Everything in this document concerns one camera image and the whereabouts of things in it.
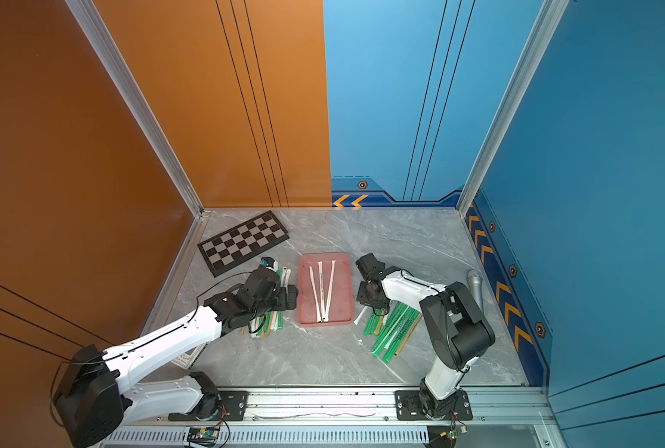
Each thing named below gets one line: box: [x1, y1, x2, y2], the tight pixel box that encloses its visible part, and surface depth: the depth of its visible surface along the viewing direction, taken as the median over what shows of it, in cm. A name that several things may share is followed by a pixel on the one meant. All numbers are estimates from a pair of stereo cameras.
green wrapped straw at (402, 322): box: [370, 300, 423, 364], surface depth 87 cm
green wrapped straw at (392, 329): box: [363, 300, 420, 364], surface depth 88 cm
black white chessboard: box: [197, 210, 291, 278], surface depth 107 cm
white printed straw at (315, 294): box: [308, 265, 323, 323], surface depth 94 cm
